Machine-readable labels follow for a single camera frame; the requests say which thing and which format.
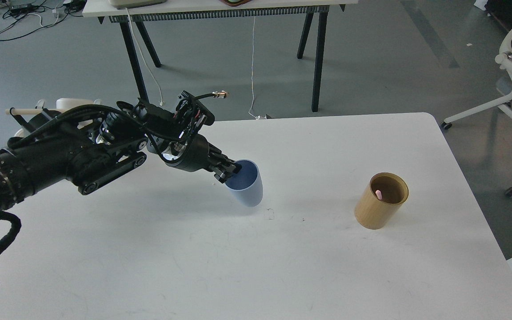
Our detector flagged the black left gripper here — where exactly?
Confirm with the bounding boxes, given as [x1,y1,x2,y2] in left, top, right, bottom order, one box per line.
[161,134,242,184]

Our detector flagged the blue plastic cup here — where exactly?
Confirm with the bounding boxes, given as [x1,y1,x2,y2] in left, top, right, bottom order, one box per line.
[225,160,264,207]

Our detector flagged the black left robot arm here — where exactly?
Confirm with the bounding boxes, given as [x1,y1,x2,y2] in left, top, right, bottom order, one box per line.
[0,91,242,255]

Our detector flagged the white background table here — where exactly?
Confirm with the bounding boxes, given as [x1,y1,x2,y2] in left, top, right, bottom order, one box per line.
[83,0,348,121]

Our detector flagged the wooden cylindrical holder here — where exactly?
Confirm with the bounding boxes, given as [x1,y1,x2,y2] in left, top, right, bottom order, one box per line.
[354,172,410,230]

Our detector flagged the white hanging cable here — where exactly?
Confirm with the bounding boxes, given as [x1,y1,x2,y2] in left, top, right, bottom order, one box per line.
[125,7,166,106]
[248,16,268,120]

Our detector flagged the black wire dish rack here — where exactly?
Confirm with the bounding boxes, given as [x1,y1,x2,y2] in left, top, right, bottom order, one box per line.
[5,98,102,138]

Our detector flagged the floor cable bundle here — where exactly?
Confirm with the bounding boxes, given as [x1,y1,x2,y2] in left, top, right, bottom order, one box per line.
[0,0,88,43]

